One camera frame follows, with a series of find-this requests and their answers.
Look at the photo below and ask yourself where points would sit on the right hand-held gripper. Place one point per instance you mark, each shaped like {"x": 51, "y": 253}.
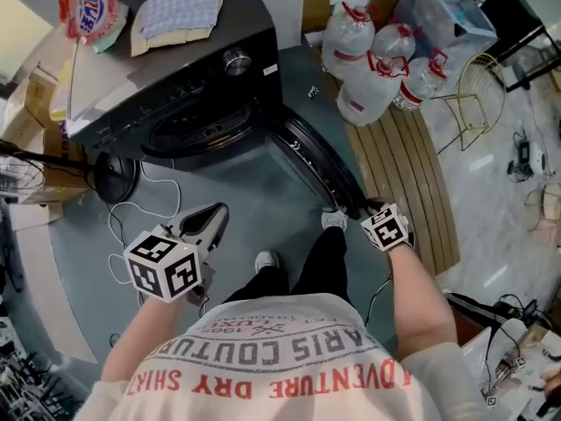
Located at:
{"x": 388, "y": 230}

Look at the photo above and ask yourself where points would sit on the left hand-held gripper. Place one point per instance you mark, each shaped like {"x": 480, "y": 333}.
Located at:
{"x": 162, "y": 266}

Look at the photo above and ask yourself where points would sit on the round black washer door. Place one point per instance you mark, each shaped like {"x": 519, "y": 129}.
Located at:
{"x": 326, "y": 167}

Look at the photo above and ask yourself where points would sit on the person's left forearm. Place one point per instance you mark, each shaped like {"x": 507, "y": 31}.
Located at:
{"x": 136, "y": 340}

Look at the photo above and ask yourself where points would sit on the person's right forearm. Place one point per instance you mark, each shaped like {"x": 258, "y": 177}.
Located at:
{"x": 421, "y": 305}

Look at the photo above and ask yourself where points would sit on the black washing machine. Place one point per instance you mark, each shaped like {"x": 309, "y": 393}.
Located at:
{"x": 197, "y": 37}

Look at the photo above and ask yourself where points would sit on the white sneaker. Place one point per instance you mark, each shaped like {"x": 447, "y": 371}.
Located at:
{"x": 267, "y": 261}
{"x": 334, "y": 219}

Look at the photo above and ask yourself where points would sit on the wooden slatted platform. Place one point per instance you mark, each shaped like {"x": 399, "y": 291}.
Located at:
{"x": 403, "y": 169}

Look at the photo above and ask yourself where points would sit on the black trousers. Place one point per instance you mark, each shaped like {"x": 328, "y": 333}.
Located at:
{"x": 320, "y": 261}

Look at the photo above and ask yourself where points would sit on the black standing fan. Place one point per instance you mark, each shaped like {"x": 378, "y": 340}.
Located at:
{"x": 116, "y": 178}

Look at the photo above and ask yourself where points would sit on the brown cardboard box yellow label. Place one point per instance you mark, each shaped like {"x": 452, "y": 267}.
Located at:
{"x": 57, "y": 182}

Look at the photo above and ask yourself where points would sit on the gold round side table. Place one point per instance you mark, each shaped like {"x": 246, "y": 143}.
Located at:
{"x": 548, "y": 204}

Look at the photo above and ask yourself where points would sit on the cream printed t-shirt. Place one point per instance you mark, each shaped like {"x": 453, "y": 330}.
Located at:
{"x": 285, "y": 366}

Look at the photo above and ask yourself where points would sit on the beige folded cloth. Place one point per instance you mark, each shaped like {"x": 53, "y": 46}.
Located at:
{"x": 162, "y": 44}

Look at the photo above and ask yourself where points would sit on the clear plastic storage box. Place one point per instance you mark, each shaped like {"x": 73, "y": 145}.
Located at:
{"x": 447, "y": 11}

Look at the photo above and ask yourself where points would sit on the pink white detergent bag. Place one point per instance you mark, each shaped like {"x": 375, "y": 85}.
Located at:
{"x": 92, "y": 16}

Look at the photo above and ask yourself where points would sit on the black metal frame table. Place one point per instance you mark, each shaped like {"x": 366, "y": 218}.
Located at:
{"x": 517, "y": 24}

